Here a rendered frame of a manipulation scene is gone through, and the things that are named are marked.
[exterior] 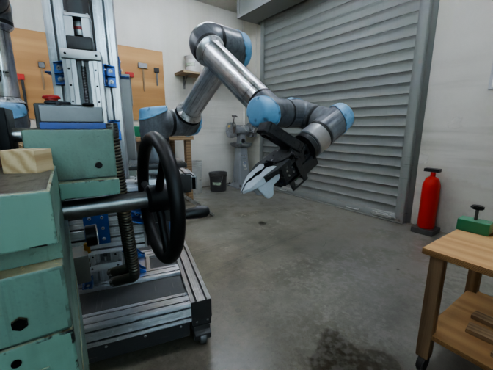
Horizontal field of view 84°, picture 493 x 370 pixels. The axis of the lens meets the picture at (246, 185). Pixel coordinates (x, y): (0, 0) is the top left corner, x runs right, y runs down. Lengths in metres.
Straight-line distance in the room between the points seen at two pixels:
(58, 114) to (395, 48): 3.01
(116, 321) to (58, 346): 0.83
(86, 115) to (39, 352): 0.37
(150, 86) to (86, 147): 3.55
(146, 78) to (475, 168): 3.72
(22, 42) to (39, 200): 3.62
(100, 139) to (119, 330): 0.90
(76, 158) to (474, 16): 2.99
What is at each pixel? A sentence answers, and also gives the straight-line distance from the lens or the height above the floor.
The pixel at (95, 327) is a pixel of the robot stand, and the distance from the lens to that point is 1.30.
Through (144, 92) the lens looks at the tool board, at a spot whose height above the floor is 1.41.
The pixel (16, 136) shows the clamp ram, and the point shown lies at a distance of 0.63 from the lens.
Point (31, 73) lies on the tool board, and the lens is 3.89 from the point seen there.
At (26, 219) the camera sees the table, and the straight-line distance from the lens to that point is 0.36.
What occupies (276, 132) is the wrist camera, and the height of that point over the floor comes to 0.95.
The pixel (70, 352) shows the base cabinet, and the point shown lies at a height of 0.68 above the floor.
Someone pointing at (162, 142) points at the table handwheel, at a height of 0.93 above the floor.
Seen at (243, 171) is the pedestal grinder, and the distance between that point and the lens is 4.41.
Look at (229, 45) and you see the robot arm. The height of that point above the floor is 1.22.
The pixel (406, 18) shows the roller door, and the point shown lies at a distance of 3.28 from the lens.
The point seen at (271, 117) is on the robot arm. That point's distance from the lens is 0.66.
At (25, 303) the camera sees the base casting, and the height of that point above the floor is 0.76.
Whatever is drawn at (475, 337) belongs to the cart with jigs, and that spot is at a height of 0.18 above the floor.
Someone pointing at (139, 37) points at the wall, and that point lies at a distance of 4.20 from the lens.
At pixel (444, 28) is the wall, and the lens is 3.17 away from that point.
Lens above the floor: 0.96
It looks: 12 degrees down
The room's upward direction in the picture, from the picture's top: straight up
